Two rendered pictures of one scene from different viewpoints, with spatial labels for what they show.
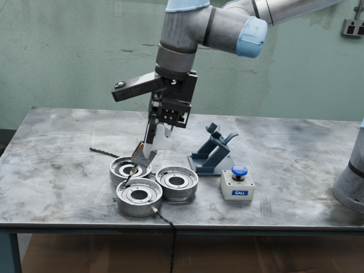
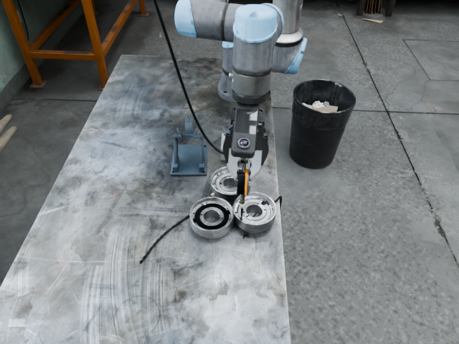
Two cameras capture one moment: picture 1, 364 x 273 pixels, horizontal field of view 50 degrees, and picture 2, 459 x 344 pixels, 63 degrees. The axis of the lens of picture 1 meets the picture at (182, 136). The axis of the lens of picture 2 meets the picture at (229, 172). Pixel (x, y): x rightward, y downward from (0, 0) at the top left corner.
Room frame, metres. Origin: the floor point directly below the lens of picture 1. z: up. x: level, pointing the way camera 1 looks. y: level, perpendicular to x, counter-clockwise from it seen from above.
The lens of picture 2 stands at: (0.71, 0.68, 1.53)
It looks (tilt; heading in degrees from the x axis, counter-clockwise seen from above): 44 degrees down; 279
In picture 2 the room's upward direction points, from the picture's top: 1 degrees clockwise
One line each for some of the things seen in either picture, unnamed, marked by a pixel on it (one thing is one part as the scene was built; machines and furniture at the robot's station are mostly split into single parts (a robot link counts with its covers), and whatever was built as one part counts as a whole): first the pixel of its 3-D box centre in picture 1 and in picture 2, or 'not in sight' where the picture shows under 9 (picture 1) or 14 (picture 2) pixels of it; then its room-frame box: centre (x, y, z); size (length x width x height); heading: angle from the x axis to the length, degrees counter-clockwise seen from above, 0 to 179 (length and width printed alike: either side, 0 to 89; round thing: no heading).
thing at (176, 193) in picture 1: (176, 183); (230, 185); (0.81, 0.00, 0.82); 0.10 x 0.10 x 0.04
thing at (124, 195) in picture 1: (138, 197); (253, 213); (0.74, 0.08, 0.82); 0.08 x 0.08 x 0.02
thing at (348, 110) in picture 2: not in sight; (317, 126); (0.48, -1.14, 0.21); 0.34 x 0.34 x 0.43
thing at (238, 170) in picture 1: (238, 176); not in sight; (0.83, -0.15, 0.85); 0.04 x 0.04 x 0.05
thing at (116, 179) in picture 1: (130, 173); (212, 218); (0.83, 0.12, 0.82); 0.10 x 0.10 x 0.04
